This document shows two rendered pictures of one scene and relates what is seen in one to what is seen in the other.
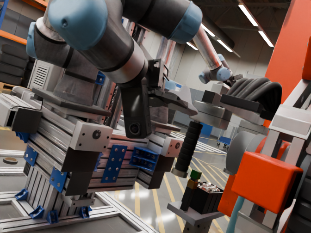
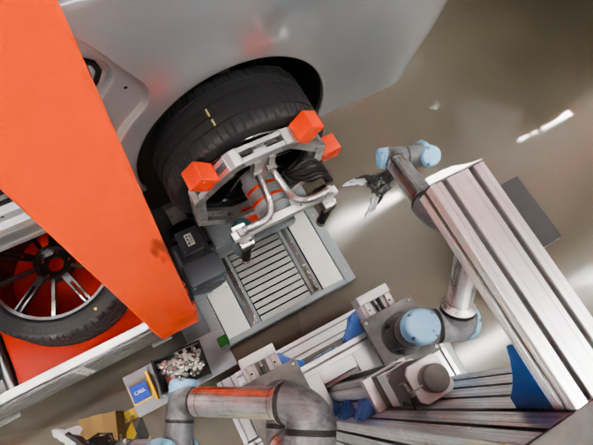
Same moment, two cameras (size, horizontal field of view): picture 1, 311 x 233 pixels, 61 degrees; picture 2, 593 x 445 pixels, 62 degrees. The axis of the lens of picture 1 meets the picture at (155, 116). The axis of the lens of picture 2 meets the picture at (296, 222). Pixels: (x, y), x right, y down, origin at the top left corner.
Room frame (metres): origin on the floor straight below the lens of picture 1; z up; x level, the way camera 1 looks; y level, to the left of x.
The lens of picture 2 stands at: (1.46, -0.13, 2.60)
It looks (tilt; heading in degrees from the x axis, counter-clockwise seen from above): 68 degrees down; 186
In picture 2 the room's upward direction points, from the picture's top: 18 degrees clockwise
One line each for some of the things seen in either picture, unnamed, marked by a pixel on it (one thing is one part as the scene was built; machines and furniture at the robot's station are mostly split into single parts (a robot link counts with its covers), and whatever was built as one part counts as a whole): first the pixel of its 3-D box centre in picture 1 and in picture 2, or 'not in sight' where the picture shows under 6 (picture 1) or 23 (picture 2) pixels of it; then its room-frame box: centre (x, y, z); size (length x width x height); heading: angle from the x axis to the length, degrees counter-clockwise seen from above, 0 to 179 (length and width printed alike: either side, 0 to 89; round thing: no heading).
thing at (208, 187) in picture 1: (204, 195); (182, 367); (1.41, -0.39, 0.51); 0.20 x 0.14 x 0.13; 137
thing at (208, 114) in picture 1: (210, 114); (324, 198); (0.67, -0.13, 0.93); 0.09 x 0.05 x 0.05; 51
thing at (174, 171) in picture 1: (188, 147); (324, 214); (0.69, -0.11, 0.83); 0.04 x 0.04 x 0.16
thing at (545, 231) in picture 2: not in sight; (500, 229); (0.07, 0.83, 0.17); 0.43 x 0.36 x 0.34; 52
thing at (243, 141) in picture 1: (270, 164); (266, 195); (0.72, -0.34, 0.85); 0.21 x 0.14 x 0.14; 51
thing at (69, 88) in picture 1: (77, 87); (405, 333); (1.01, 0.32, 0.87); 0.15 x 0.15 x 0.10
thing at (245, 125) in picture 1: (252, 130); (243, 237); (0.94, -0.34, 0.93); 0.09 x 0.05 x 0.05; 51
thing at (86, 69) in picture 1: (83, 57); (418, 328); (1.00, 0.33, 0.98); 0.13 x 0.12 x 0.14; 119
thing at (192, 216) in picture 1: (201, 208); (181, 371); (1.42, -0.40, 0.44); 0.43 x 0.17 x 0.03; 141
